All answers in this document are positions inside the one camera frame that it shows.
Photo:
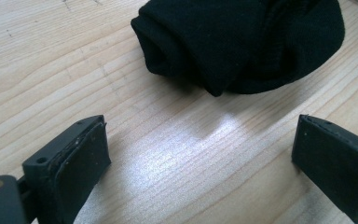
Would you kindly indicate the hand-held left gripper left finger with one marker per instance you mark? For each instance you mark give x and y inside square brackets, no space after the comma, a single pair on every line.
[74,168]

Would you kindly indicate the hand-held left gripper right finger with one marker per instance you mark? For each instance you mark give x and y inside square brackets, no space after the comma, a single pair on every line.
[335,161]

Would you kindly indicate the black cloth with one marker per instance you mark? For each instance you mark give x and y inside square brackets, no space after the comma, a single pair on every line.
[239,43]

